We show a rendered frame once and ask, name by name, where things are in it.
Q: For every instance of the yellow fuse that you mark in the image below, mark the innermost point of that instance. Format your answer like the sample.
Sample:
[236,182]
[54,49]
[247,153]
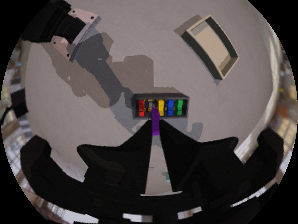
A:
[161,103]

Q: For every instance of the beige square tray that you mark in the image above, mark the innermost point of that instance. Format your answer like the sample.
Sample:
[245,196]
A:
[213,46]

